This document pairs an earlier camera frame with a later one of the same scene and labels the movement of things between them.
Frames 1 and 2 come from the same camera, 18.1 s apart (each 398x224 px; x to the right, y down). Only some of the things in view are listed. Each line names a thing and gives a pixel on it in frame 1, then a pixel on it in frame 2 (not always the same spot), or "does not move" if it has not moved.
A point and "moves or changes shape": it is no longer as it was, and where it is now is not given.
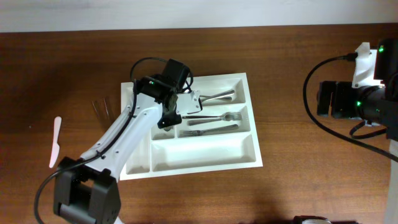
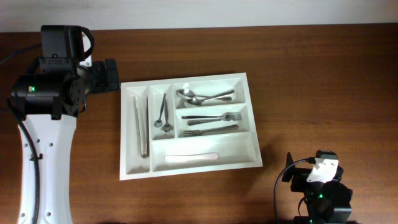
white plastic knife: x=56 y=147 moves or changes shape
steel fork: x=229 y=116 does not move
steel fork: x=188 y=133 does not move
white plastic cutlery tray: x=222 y=137 does not move
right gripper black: x=342 y=91 to x=300 y=175
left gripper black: x=169 y=119 to x=107 y=75
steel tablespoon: x=217 y=95 moves or changes shape
